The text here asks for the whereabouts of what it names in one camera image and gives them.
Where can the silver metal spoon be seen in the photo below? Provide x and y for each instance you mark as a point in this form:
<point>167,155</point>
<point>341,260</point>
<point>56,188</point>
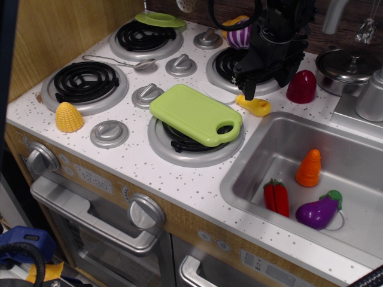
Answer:
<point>138,66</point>

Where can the dark red toy pepper half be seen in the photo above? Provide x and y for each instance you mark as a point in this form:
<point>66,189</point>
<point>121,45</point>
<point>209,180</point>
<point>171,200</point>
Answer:
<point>302,87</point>

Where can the red toy chili pepper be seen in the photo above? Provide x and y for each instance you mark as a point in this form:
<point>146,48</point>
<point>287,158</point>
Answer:
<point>276,197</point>

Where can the purple toy eggplant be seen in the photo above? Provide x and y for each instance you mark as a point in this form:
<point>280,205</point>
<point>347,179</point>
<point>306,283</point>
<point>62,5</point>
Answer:
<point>319,214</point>

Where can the green plastic plate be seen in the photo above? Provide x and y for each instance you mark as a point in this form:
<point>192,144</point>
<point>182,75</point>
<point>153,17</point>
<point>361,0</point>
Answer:
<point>160,20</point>

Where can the silver dishwasher handle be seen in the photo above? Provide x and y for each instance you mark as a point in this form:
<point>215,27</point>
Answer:
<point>189,272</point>

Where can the green plastic cutting board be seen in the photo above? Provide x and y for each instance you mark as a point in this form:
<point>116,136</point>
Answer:
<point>196,115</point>

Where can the toy knife yellow handle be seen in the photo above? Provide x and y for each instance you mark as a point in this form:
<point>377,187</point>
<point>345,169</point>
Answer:
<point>257,107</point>

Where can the silver sink basin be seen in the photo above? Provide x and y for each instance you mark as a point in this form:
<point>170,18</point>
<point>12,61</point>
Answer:
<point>350,164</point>

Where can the front right black burner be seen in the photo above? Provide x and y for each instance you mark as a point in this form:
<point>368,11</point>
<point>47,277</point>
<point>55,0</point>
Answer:
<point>179,149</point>

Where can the silver metal cup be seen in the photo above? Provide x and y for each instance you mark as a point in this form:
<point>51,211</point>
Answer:
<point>369,102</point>

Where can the silver oven door handle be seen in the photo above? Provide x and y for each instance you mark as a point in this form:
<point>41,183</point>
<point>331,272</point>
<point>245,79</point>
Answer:
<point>74,207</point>

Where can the silver oven knob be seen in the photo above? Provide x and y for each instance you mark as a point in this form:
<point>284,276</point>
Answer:
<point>41,159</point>
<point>144,213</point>

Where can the black burner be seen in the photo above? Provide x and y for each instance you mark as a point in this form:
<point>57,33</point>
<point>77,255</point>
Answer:
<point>179,149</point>
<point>226,66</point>
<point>136,41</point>
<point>92,87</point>

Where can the silver metal pot with lid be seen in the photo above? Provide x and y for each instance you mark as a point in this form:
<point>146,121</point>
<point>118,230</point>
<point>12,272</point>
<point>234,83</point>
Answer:
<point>345,71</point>

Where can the back left black burner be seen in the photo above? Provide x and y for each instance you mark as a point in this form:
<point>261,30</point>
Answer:
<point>136,41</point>

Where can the orange toy carrot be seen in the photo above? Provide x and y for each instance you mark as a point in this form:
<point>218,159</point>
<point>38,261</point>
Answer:
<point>308,173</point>

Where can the front left black burner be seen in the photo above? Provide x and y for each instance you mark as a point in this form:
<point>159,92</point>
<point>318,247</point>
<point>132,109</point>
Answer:
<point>92,87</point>

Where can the silver oven knob right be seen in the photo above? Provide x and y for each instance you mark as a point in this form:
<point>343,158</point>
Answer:
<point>144,213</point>

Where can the purple striped toy vegetable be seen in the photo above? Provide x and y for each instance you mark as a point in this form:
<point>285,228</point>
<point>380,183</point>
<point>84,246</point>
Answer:
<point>237,39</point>

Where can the silver faucet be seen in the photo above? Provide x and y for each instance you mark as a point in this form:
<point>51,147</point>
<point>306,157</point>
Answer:
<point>333,16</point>

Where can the yellow toy corn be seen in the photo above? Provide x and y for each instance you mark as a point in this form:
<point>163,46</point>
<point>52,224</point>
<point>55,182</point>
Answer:
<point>68,118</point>

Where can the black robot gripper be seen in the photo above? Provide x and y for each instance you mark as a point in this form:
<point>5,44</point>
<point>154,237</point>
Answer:
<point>279,36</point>

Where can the silver stove knob front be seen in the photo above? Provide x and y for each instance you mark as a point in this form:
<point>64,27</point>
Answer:
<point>109,134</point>

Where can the blue clamp tool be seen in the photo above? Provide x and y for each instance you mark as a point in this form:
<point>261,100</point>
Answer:
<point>25,244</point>

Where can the silver stove knob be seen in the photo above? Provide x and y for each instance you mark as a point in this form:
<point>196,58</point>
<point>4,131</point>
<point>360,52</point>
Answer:
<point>181,66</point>
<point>142,97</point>
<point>208,40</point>
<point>109,134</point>

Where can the silver oven knob left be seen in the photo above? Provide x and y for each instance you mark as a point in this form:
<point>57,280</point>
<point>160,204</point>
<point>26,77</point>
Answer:
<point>41,159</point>

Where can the hanging clear glass ornament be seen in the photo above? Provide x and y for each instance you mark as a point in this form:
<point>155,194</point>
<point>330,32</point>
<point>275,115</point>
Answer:
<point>367,30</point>

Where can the silver stove knob back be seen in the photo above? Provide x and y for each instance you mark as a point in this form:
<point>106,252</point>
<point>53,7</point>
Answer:
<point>208,40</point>

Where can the hanging slotted spoon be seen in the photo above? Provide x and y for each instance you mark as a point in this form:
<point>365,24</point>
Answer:
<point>187,6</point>

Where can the back right black burner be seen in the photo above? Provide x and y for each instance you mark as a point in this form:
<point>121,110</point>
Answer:
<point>226,66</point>

